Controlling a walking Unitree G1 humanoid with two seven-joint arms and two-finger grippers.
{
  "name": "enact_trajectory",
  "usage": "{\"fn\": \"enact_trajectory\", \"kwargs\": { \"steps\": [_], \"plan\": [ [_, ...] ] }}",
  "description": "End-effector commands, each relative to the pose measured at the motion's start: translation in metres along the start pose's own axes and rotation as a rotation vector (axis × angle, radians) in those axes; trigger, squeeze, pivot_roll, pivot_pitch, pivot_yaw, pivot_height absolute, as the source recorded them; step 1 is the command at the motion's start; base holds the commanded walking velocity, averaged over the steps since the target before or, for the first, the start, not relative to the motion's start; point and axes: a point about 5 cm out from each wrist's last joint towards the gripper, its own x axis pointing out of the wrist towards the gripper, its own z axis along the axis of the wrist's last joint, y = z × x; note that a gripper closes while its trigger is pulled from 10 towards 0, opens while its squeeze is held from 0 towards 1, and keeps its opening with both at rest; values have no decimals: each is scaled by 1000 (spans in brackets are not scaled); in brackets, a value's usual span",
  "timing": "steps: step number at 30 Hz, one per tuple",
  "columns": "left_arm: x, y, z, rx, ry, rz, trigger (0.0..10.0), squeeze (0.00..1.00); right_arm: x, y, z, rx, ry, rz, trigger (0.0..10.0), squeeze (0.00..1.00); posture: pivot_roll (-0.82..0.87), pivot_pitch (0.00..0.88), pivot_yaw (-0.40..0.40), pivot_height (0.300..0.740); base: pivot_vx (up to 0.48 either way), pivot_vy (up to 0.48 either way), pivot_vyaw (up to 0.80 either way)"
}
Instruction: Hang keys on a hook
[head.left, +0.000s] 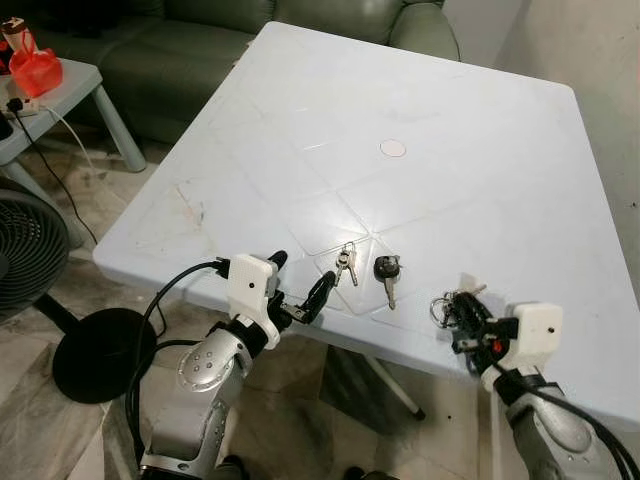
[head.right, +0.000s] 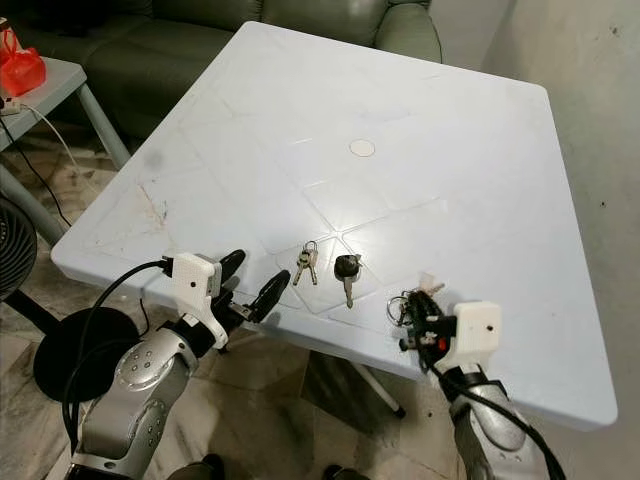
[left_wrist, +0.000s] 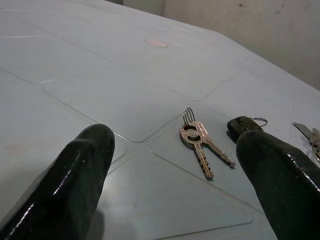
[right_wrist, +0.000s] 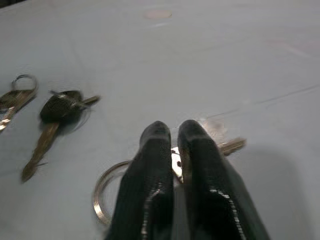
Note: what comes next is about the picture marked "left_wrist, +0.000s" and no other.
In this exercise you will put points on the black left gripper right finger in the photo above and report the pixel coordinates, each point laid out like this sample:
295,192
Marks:
282,185

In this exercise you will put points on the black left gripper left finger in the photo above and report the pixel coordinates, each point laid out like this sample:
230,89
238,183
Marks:
62,190

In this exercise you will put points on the black key fob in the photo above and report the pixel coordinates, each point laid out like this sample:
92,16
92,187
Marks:
240,126

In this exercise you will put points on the silver key with short blade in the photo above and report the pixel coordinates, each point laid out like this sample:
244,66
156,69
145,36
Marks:
212,146

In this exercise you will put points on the silver key with long blade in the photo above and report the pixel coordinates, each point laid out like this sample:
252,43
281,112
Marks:
197,147

